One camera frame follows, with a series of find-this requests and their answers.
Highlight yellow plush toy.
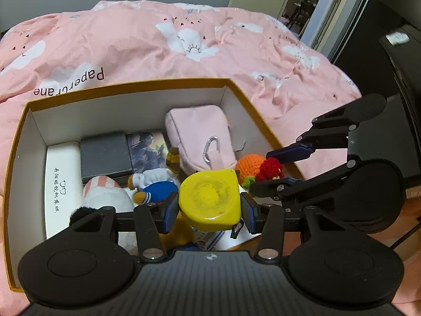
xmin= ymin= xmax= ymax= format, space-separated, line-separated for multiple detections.
xmin=164 ymin=217 xmax=198 ymax=254

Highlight small duck plush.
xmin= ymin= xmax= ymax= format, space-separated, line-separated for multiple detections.
xmin=127 ymin=147 xmax=181 ymax=206

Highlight white long glasses case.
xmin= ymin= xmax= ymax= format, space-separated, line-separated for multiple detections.
xmin=44 ymin=141 xmax=84 ymax=241

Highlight black fluffy pompom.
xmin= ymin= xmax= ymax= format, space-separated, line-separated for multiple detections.
xmin=69 ymin=206 xmax=99 ymax=228

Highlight orange cardboard box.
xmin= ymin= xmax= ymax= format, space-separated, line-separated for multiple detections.
xmin=3 ymin=78 xmax=305 ymax=293

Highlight yellow round case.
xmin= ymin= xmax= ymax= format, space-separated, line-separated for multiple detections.
xmin=178 ymin=169 xmax=244 ymax=239

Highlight pink printed duvet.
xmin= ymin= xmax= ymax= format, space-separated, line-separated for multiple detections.
xmin=0 ymin=0 xmax=365 ymax=316

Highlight printed paper packet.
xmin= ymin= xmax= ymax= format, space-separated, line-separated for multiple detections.
xmin=194 ymin=229 xmax=227 ymax=251

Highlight black box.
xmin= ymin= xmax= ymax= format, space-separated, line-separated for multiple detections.
xmin=80 ymin=132 xmax=133 ymax=182

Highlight pink fabric pouch with carabiner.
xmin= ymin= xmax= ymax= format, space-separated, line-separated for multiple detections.
xmin=164 ymin=105 xmax=238 ymax=174

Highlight white door frame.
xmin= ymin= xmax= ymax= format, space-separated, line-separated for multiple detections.
xmin=301 ymin=0 xmax=379 ymax=65

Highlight white plush toy pink stripes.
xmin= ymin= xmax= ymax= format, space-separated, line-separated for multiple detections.
xmin=82 ymin=176 xmax=135 ymax=219

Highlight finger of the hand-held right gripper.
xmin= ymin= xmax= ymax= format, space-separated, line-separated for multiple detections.
xmin=266 ymin=93 xmax=388 ymax=166
xmin=249 ymin=159 xmax=360 ymax=210

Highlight black cable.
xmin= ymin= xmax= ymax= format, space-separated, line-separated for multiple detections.
xmin=390 ymin=217 xmax=421 ymax=249

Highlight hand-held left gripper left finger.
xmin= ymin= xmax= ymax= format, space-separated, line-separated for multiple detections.
xmin=67 ymin=191 xmax=180 ymax=261

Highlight orange crochet toy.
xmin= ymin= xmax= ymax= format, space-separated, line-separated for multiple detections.
xmin=235 ymin=153 xmax=286 ymax=190

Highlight dark wooden chair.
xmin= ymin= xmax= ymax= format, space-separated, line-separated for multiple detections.
xmin=293 ymin=0 xmax=313 ymax=27

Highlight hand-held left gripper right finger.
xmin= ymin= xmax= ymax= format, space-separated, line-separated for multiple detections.
xmin=240 ymin=192 xmax=358 ymax=261

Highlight black case with white label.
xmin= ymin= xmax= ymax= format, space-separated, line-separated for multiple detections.
xmin=378 ymin=23 xmax=421 ymax=178

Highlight grey photo card box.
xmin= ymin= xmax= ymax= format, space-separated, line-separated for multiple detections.
xmin=127 ymin=131 xmax=172 ymax=174

